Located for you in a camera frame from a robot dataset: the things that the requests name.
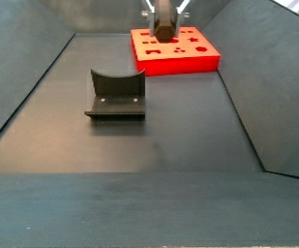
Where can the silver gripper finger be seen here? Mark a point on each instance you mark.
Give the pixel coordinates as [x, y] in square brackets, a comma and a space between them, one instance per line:
[148, 12]
[182, 14]

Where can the red shape sorter block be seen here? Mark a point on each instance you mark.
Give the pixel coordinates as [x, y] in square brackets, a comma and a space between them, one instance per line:
[188, 54]

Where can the brown hexagon peg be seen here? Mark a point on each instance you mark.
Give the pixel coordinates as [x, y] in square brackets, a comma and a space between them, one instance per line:
[163, 26]

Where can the dark grey curved cradle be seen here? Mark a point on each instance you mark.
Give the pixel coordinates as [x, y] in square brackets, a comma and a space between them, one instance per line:
[119, 95]

